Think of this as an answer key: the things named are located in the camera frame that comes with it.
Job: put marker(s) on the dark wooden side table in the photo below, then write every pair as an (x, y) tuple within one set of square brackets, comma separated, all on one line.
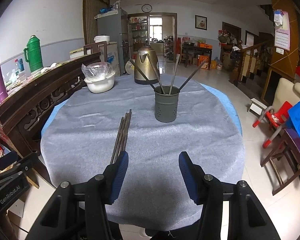
[(192, 51)]

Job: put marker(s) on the dark metal chopstick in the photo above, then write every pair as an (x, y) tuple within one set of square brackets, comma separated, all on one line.
[(117, 137), (118, 149), (125, 130)]

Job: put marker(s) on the grey refrigerator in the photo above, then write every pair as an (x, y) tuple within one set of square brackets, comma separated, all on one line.
[(115, 24)]

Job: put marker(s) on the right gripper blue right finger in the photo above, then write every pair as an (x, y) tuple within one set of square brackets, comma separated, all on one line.
[(193, 178)]

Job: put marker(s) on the gold electric kettle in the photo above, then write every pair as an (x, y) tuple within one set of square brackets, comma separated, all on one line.
[(143, 63)]

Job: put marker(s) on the dark carved wooden sideboard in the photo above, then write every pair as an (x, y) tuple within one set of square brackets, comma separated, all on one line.
[(24, 113)]

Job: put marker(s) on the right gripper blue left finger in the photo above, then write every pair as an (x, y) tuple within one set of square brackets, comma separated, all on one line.
[(114, 175)]

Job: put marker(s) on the white bowl with plastic bag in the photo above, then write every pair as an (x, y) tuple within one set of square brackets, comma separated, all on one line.
[(99, 77)]

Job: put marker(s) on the green thermos flask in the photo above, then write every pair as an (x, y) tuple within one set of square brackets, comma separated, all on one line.
[(33, 54)]

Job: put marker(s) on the beige sofa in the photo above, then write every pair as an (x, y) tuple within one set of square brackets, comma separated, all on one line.
[(286, 91)]

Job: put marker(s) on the framed wall picture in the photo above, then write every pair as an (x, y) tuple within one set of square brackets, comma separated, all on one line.
[(201, 22)]

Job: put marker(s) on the wall calendar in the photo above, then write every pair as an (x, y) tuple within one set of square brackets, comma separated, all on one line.
[(282, 30)]

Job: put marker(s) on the clear plastic water bottle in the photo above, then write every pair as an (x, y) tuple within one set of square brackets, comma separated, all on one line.
[(17, 69)]

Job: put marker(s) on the red child chair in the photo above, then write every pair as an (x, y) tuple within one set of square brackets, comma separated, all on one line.
[(277, 120)]

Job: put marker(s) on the blue table underlay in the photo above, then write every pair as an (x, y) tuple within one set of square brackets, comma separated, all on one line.
[(221, 96)]

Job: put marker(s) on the grey tablecloth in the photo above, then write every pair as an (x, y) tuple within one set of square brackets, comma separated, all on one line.
[(79, 142)]

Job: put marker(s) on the orange box on side table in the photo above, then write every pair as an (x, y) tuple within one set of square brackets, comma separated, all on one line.
[(204, 45)]

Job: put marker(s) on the wooden chair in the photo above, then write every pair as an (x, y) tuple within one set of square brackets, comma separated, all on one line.
[(98, 47)]

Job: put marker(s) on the white basin on freezer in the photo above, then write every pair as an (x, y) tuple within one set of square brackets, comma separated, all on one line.
[(102, 38)]

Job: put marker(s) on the white chest freezer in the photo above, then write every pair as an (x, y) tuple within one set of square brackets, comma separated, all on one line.
[(113, 57)]

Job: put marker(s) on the round wall clock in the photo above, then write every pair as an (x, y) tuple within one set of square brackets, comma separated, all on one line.
[(146, 8)]

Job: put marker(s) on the grey perforated utensil holder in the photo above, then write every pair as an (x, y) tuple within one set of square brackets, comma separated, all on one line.
[(166, 104)]

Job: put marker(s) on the small white step stool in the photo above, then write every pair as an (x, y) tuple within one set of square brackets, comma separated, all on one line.
[(256, 106)]

